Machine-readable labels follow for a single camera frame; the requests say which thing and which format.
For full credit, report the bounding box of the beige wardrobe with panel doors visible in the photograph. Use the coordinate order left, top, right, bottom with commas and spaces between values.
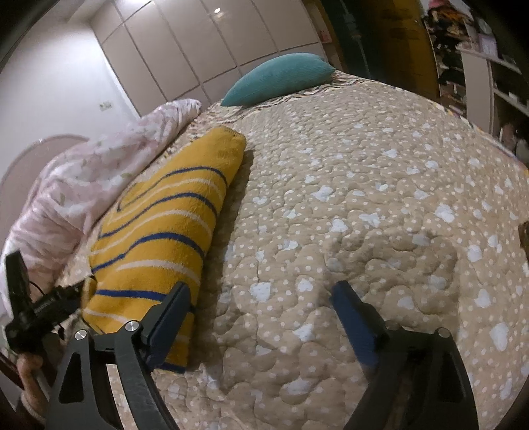
90, 0, 325, 115

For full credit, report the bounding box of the mustard yellow striped sweater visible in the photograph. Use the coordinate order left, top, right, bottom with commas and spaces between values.
81, 125, 248, 375

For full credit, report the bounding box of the left hand holding gripper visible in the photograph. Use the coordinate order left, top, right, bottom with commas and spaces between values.
16, 353, 48, 429

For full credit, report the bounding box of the white bookshelf with items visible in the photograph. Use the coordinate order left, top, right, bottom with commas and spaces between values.
421, 1, 528, 164

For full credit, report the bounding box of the teal cushion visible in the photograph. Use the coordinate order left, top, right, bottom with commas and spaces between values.
222, 53, 335, 107

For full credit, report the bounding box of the pink round headboard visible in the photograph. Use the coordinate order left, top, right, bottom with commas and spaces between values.
0, 134, 88, 246

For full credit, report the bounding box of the pink floral duvet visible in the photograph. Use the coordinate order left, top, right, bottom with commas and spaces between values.
2, 99, 202, 301

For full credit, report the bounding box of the beige dotted quilted bedspread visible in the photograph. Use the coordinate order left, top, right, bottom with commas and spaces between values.
57, 70, 529, 430

